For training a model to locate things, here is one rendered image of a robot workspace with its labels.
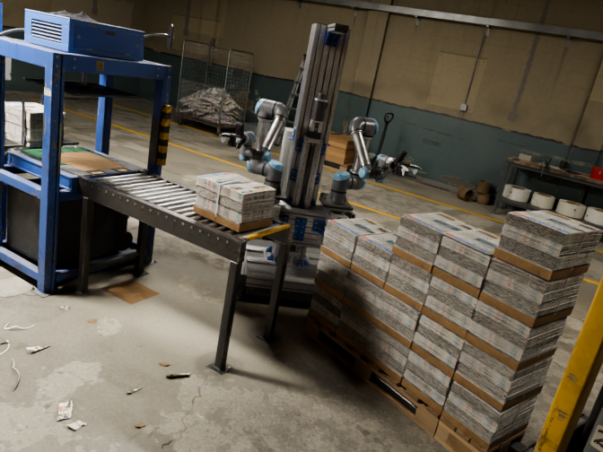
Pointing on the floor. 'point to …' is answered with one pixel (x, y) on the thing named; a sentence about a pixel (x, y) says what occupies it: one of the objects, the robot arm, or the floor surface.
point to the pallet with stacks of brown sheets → (340, 152)
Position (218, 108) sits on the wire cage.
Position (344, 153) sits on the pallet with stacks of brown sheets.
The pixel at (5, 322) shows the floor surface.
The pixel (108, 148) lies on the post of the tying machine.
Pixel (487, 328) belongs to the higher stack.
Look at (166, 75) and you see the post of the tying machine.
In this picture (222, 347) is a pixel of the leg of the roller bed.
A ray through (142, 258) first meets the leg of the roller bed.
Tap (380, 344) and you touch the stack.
